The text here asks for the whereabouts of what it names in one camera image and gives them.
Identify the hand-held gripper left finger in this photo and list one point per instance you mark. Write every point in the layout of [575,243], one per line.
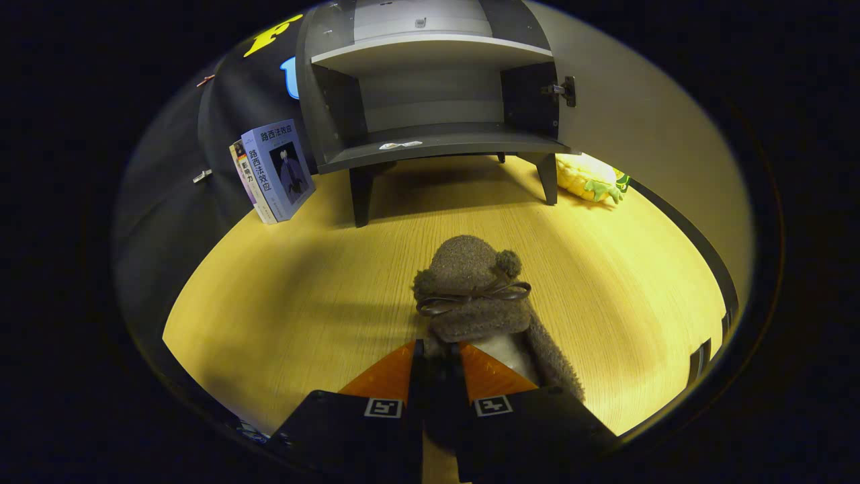
[415,430]

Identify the blue book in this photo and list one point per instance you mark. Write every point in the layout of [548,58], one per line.
[282,168]

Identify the yellow plush toy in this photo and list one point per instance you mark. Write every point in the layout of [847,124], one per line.
[584,178]

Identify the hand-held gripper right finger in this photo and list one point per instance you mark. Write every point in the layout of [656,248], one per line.
[510,437]

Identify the red clip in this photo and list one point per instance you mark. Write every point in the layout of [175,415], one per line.
[205,81]

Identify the silver clip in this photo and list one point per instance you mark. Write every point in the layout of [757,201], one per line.
[201,176]

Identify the black backdrop cloth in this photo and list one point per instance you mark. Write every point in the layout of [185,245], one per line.
[168,222]

